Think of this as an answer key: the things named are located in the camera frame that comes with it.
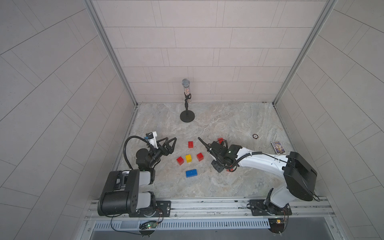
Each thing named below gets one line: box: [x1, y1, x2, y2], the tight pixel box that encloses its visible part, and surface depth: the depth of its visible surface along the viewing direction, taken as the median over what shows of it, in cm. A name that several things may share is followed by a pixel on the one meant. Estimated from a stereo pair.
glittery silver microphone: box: [181, 78, 191, 96], surface depth 88 cm
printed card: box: [270, 141, 286, 155], surface depth 93 cm
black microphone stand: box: [180, 92, 195, 123], surface depth 109 cm
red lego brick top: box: [188, 141, 194, 149], surface depth 95 cm
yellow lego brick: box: [185, 154, 193, 163], surface depth 86 cm
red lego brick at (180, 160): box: [176, 156, 185, 166], surface depth 86 cm
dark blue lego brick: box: [185, 169, 198, 178], surface depth 83 cm
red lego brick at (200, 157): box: [196, 152, 204, 162], surface depth 88 cm
